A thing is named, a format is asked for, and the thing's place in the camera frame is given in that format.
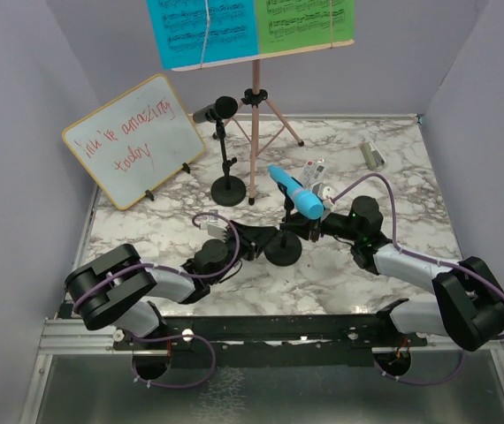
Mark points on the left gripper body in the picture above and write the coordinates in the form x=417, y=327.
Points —
x=248, y=246

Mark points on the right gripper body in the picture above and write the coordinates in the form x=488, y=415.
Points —
x=315, y=227

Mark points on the blue toy microphone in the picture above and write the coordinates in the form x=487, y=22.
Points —
x=305, y=201

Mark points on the black mic stand front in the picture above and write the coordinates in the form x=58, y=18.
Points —
x=285, y=249

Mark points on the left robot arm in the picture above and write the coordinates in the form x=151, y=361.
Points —
x=108, y=291

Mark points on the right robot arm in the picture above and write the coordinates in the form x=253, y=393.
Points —
x=469, y=302

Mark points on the white remote packet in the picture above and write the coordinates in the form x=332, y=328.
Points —
x=313, y=173

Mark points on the grey eraser block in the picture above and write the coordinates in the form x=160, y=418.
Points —
x=372, y=156

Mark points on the black microphone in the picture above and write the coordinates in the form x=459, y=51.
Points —
x=223, y=108

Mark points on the pink music stand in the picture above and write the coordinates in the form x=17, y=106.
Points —
x=255, y=96

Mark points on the yellow framed whiteboard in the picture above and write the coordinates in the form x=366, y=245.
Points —
x=134, y=143

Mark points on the green sheet music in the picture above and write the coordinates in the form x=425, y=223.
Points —
x=285, y=26

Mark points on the blue sheet music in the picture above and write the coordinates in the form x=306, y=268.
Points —
x=199, y=32

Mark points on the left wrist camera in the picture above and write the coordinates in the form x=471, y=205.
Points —
x=214, y=226

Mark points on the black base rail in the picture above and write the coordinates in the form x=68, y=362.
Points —
x=294, y=340

